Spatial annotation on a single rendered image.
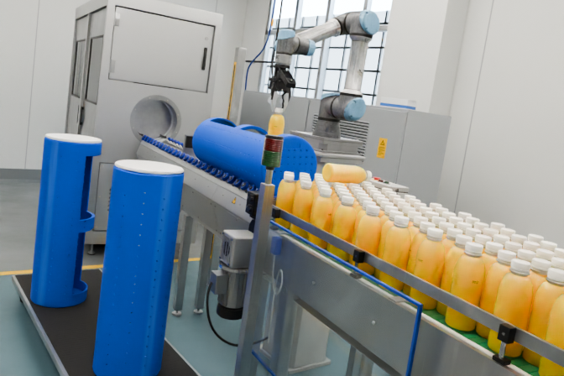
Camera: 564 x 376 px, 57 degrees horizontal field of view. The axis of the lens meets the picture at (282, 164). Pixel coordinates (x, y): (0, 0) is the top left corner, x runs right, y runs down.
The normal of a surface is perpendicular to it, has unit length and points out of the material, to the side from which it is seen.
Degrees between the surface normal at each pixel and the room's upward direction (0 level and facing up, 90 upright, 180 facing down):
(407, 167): 90
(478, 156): 90
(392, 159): 90
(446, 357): 90
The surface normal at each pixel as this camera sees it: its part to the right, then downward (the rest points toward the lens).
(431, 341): -0.86, -0.07
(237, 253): 0.49, 0.17
